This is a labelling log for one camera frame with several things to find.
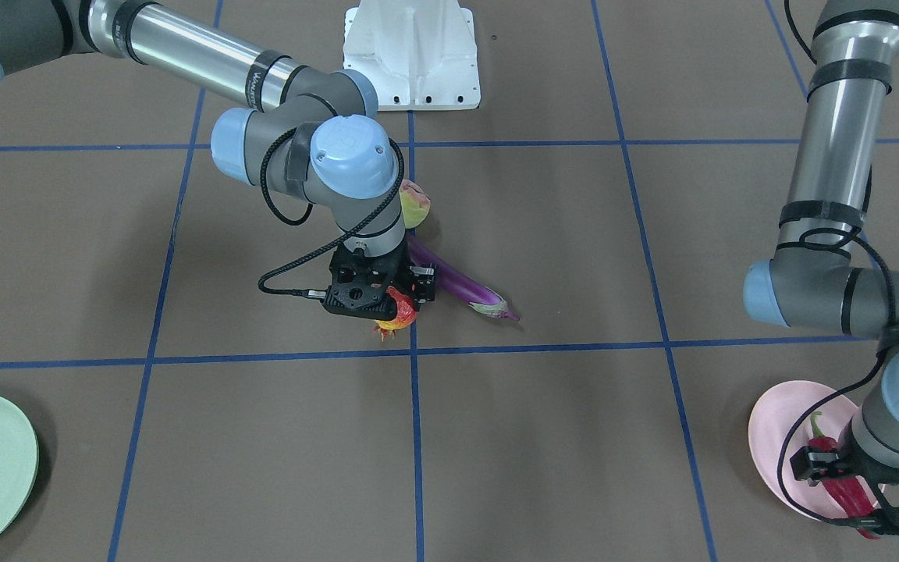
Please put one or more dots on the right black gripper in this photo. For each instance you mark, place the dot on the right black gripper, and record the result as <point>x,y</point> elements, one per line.
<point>423,282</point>

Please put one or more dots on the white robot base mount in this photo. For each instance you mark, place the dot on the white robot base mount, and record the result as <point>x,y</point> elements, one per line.
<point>418,55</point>

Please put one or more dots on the red yellow pomegranate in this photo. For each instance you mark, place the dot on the red yellow pomegranate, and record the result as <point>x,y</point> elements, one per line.
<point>405,315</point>

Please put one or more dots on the red chili pepper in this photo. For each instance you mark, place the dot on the red chili pepper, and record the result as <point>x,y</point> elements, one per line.
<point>848,493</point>

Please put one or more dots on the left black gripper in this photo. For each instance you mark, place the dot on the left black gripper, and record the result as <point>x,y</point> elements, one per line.
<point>861,468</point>

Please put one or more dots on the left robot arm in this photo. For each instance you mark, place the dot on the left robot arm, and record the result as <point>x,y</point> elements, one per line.
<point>825,275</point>

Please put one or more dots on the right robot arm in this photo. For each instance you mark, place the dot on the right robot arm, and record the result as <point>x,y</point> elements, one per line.
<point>304,138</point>

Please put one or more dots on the yellow pink peach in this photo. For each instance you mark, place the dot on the yellow pink peach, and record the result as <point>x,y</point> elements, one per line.
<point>415,204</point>

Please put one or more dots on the long purple eggplant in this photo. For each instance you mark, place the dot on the long purple eggplant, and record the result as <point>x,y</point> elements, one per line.
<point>477,296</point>

